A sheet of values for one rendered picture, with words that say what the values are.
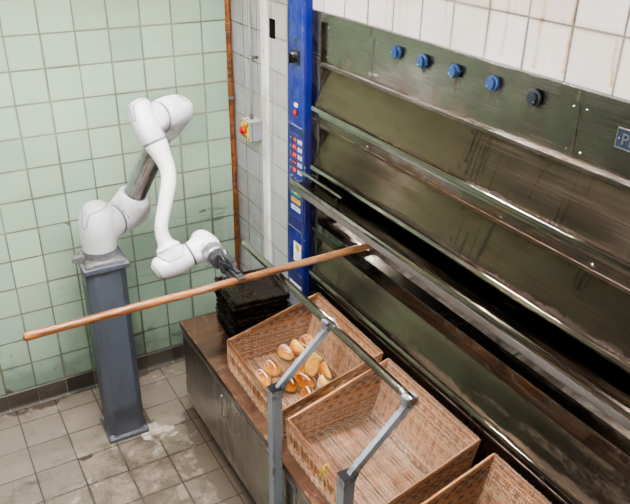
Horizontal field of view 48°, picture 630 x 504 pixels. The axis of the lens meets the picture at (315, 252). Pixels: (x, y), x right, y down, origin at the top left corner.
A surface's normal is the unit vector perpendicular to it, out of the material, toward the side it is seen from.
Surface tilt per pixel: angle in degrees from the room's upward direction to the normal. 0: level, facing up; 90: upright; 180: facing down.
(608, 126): 90
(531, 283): 70
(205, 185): 90
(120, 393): 90
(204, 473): 0
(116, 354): 90
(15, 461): 0
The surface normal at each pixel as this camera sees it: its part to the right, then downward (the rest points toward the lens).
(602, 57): -0.86, 0.22
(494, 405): -0.80, -0.10
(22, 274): 0.50, 0.40
